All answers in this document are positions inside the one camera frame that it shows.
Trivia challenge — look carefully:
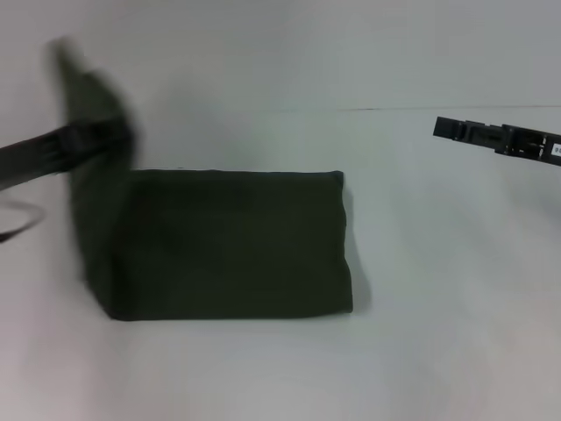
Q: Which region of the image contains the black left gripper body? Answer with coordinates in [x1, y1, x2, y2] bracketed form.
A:
[0, 127, 67, 193]

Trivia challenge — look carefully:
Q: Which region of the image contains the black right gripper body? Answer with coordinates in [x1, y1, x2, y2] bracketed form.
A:
[494, 124, 561, 170]

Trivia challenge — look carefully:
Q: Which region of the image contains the dark green FREE t-shirt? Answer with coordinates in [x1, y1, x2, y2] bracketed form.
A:
[46, 36, 356, 323]

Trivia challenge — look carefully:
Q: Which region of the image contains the left arm cable with plug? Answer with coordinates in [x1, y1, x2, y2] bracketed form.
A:
[0, 198, 47, 245]

